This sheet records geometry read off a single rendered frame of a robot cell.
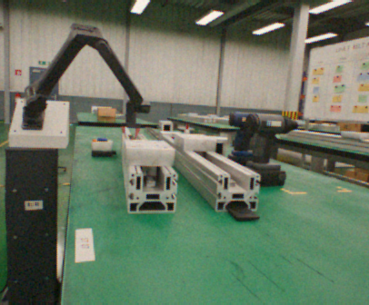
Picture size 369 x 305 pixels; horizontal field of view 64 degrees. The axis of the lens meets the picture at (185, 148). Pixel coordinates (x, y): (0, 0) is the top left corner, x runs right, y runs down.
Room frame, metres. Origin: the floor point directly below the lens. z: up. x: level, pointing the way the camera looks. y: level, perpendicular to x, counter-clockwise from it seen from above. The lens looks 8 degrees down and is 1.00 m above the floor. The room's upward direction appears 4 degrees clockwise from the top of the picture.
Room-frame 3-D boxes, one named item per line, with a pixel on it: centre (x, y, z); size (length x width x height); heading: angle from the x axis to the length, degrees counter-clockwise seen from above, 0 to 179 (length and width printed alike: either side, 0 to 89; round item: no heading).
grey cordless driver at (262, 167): (0.92, -0.28, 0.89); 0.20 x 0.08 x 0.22; 109
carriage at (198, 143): (1.02, -0.03, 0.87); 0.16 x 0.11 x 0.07; 14
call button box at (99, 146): (1.22, 0.34, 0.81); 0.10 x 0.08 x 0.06; 104
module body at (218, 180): (1.02, -0.03, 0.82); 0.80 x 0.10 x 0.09; 14
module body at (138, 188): (0.98, 0.16, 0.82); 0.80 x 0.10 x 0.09; 14
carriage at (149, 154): (0.73, 0.10, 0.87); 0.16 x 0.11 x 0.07; 14
